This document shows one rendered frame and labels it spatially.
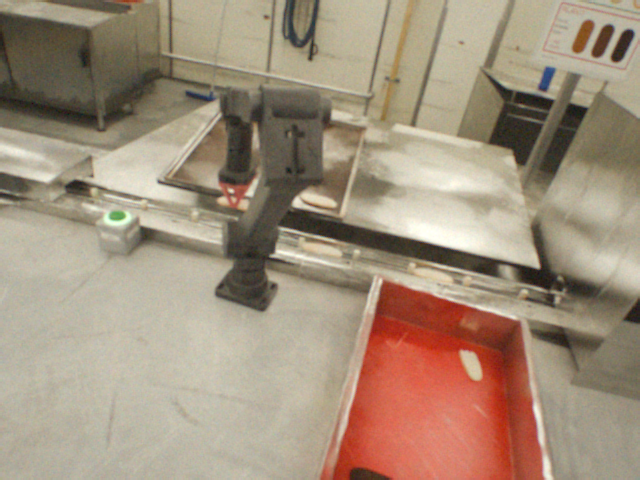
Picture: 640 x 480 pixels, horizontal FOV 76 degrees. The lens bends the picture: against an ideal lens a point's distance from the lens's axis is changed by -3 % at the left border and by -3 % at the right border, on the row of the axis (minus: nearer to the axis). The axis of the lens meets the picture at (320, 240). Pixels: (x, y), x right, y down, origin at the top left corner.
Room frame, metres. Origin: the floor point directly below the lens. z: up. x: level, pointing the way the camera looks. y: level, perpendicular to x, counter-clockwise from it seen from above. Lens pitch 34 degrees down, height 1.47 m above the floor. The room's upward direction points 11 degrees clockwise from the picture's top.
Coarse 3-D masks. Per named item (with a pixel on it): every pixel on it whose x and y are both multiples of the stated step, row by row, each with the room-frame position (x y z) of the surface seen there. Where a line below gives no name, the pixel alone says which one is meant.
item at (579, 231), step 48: (624, 96) 1.11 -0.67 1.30; (576, 144) 1.10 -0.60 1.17; (624, 144) 0.89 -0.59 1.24; (576, 192) 0.98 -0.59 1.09; (624, 192) 0.80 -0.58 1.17; (576, 240) 0.87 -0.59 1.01; (624, 240) 0.72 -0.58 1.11; (576, 288) 0.77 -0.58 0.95; (624, 288) 0.64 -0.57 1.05; (576, 336) 0.67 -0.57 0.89; (624, 336) 0.60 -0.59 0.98; (576, 384) 0.60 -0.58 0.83; (624, 384) 0.60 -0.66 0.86
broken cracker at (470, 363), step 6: (462, 354) 0.62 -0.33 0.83; (468, 354) 0.62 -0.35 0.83; (474, 354) 0.63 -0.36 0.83; (462, 360) 0.61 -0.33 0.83; (468, 360) 0.61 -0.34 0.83; (474, 360) 0.61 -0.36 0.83; (468, 366) 0.59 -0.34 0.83; (474, 366) 0.59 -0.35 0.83; (468, 372) 0.58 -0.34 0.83; (474, 372) 0.58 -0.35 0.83; (480, 372) 0.58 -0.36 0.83; (474, 378) 0.57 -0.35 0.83; (480, 378) 0.57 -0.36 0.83
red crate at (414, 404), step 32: (384, 320) 0.69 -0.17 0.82; (384, 352) 0.60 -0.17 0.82; (416, 352) 0.61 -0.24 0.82; (448, 352) 0.63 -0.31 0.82; (480, 352) 0.64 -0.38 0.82; (384, 384) 0.52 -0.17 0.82; (416, 384) 0.53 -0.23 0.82; (448, 384) 0.54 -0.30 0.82; (480, 384) 0.56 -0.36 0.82; (352, 416) 0.44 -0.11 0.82; (384, 416) 0.45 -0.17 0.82; (416, 416) 0.46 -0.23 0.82; (448, 416) 0.47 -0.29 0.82; (480, 416) 0.48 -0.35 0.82; (352, 448) 0.38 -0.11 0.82; (384, 448) 0.39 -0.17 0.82; (416, 448) 0.40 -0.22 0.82; (448, 448) 0.41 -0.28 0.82; (480, 448) 0.42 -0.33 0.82
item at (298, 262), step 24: (0, 192) 0.84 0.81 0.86; (72, 216) 0.83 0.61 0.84; (96, 216) 0.82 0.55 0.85; (144, 216) 0.85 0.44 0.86; (168, 240) 0.81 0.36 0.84; (192, 240) 0.80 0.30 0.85; (216, 240) 0.81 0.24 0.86; (288, 264) 0.78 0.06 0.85; (312, 264) 0.79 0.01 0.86; (336, 264) 0.80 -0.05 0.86; (360, 264) 0.82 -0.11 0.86; (360, 288) 0.77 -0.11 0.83; (456, 288) 0.80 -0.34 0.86; (528, 312) 0.76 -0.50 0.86; (552, 312) 0.78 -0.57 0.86; (552, 336) 0.74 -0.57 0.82
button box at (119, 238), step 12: (132, 216) 0.79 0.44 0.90; (96, 228) 0.74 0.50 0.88; (108, 228) 0.74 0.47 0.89; (120, 228) 0.74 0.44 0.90; (132, 228) 0.77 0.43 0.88; (108, 240) 0.74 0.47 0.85; (120, 240) 0.74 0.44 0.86; (132, 240) 0.77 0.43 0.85; (144, 240) 0.81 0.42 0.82; (120, 252) 0.74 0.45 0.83
